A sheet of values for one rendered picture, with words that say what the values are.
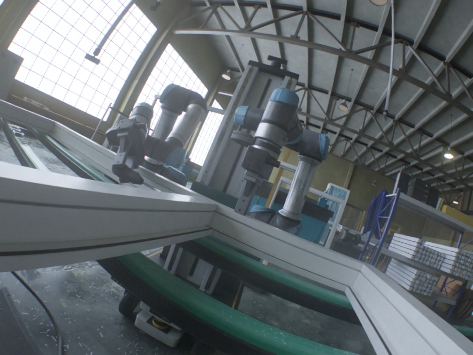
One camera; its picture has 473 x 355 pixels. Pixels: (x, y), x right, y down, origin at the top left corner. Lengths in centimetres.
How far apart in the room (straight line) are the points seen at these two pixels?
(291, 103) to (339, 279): 43
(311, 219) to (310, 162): 313
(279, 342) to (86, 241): 22
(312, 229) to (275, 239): 357
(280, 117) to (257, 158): 12
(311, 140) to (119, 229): 85
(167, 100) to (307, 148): 68
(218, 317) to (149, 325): 106
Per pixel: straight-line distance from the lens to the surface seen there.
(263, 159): 47
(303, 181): 97
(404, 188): 450
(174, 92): 106
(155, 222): 34
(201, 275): 139
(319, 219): 403
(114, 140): 69
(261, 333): 24
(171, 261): 139
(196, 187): 122
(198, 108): 99
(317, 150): 97
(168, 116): 108
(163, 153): 75
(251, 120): 67
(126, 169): 52
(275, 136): 51
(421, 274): 438
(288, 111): 54
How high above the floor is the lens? 100
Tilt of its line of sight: 2 degrees up
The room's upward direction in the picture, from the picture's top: 22 degrees clockwise
